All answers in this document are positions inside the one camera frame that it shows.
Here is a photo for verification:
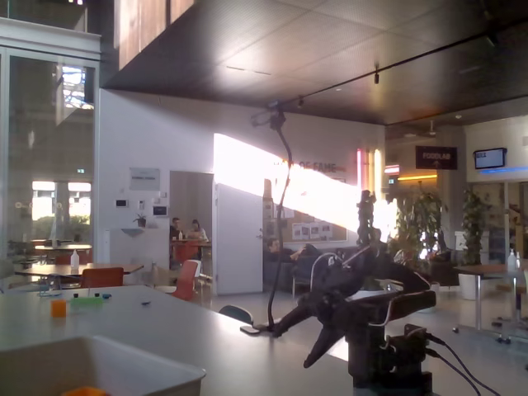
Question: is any white plastic bin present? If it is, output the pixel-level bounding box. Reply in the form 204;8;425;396
0;334;207;396

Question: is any green flat block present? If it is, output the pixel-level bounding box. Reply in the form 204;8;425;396
69;295;105;309

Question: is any dark sofa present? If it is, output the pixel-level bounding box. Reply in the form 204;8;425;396
263;245;361;292

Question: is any dark green perforated chair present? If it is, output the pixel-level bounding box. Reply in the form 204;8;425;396
219;304;253;325

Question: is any pin board with photos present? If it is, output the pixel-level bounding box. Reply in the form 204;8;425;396
263;177;348;243

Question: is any person lounging on sofa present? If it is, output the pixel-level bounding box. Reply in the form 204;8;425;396
266;238;331;264

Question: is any dark knobby upright stand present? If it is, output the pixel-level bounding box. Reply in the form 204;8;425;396
356;189;380;251

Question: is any black gooseneck clamp holder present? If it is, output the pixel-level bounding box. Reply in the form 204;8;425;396
240;101;289;335

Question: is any white door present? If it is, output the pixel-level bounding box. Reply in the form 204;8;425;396
214;183;264;296

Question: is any large leafy plant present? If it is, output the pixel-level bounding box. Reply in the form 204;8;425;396
394;183;450;281

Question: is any orange chair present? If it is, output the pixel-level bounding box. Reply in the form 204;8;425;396
168;259;202;302
81;266;125;289

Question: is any white planter pot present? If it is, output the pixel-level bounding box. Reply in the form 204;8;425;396
458;272;479;301

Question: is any seated woman in light top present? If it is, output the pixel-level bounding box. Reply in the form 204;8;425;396
187;219;210;243

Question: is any tall slim plant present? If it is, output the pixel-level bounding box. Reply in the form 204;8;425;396
460;189;493;266

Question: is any table with metal legs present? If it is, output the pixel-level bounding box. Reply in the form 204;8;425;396
451;263;528;346

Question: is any black foodlab sign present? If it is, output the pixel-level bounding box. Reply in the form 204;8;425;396
415;145;458;170

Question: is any white low cabinet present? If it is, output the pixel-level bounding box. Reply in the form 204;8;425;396
105;228;171;271

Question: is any wooden cafe table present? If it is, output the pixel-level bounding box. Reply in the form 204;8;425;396
14;262;144;278

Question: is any servo wire loop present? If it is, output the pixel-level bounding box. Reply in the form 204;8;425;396
310;252;344;286

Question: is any black cable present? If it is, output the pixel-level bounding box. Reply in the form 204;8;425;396
427;349;483;396
427;333;501;396

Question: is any wall monitor screen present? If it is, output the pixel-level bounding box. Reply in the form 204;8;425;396
473;147;507;170

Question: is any white wall poster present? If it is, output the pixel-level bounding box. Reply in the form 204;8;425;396
130;167;161;191

